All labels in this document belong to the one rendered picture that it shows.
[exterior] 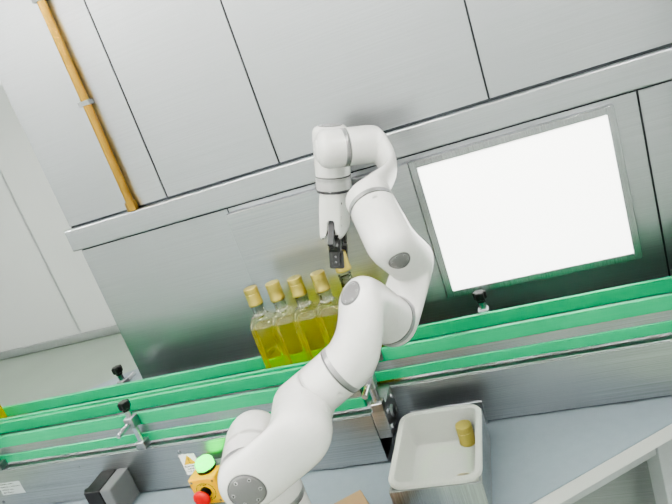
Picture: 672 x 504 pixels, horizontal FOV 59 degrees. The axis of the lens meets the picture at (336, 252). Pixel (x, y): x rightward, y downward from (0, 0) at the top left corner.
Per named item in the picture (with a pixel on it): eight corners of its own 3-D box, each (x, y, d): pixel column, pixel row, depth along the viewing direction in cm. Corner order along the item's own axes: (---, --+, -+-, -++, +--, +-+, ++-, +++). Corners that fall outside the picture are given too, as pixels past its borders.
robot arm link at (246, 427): (305, 468, 106) (273, 393, 102) (304, 521, 93) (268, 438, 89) (254, 484, 107) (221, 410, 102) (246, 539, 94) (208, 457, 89)
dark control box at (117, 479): (141, 493, 148) (127, 466, 146) (124, 518, 141) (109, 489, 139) (115, 497, 151) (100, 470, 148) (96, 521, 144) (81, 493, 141)
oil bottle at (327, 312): (368, 370, 142) (340, 291, 136) (364, 383, 137) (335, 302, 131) (346, 374, 144) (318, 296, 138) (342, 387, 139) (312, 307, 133)
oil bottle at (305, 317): (346, 374, 144) (318, 296, 138) (341, 387, 139) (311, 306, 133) (325, 377, 146) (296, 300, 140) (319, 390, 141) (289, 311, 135)
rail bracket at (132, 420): (155, 443, 144) (132, 397, 140) (139, 463, 137) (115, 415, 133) (141, 445, 145) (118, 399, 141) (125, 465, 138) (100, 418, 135)
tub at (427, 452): (490, 435, 125) (480, 401, 123) (493, 516, 105) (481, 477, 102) (411, 446, 131) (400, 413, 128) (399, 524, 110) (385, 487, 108)
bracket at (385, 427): (401, 410, 134) (392, 383, 132) (396, 436, 125) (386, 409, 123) (386, 412, 135) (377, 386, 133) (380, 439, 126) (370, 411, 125)
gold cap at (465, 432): (464, 435, 126) (458, 417, 125) (479, 437, 123) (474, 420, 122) (457, 445, 123) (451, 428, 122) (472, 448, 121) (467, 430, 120)
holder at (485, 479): (489, 422, 130) (481, 392, 128) (492, 518, 105) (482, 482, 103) (414, 433, 135) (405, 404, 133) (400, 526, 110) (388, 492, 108)
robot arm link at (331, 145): (366, 128, 112) (318, 134, 109) (369, 183, 115) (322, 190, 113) (341, 119, 125) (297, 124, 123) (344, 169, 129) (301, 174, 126)
